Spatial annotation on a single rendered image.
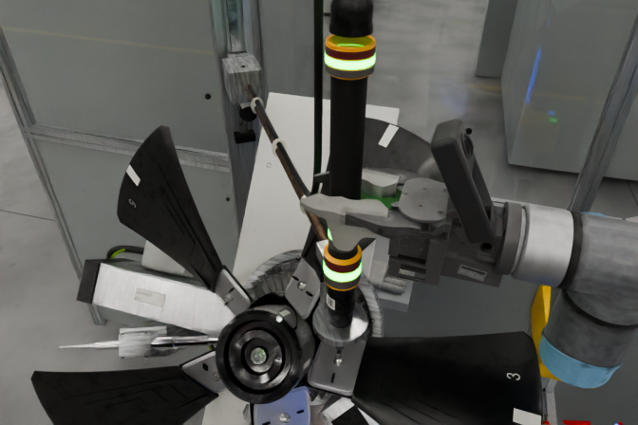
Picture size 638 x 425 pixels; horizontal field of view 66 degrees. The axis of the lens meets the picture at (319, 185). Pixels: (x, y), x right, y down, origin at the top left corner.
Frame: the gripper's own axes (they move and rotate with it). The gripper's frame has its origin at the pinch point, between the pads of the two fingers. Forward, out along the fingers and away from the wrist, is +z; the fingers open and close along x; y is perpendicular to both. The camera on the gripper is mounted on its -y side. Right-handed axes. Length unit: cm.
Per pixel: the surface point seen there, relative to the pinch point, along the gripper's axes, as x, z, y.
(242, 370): -6.7, 7.9, 26.3
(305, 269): 8.1, 4.3, 21.1
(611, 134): 70, -47, 22
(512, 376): 3.0, -25.5, 26.4
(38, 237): 111, 194, 150
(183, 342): 1.5, 22.9, 36.9
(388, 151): 17.1, -4.8, 4.5
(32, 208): 132, 217, 150
